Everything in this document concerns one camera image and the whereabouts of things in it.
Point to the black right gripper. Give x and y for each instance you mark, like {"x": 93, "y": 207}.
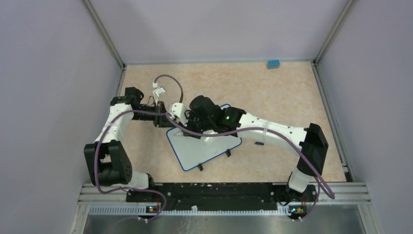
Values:
{"x": 189, "y": 115}

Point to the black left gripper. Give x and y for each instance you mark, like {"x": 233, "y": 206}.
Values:
{"x": 163, "y": 121}

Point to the blue framed whiteboard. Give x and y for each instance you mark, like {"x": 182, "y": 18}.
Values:
{"x": 191, "y": 151}

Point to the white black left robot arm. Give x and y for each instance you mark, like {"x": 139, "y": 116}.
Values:
{"x": 106, "y": 158}

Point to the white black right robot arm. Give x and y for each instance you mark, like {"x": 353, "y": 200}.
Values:
{"x": 309, "y": 143}

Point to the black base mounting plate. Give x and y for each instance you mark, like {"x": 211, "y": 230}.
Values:
{"x": 256, "y": 196}

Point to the blue toy brick block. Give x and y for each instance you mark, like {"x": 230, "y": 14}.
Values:
{"x": 273, "y": 64}

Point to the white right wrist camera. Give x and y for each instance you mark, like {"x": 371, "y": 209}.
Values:
{"x": 178, "y": 110}

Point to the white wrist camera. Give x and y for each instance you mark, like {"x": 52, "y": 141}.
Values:
{"x": 178, "y": 110}
{"x": 158, "y": 90}

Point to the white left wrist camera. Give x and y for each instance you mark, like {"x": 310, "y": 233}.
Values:
{"x": 158, "y": 90}

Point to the white cable duct rail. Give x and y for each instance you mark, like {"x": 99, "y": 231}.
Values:
{"x": 142, "y": 210}

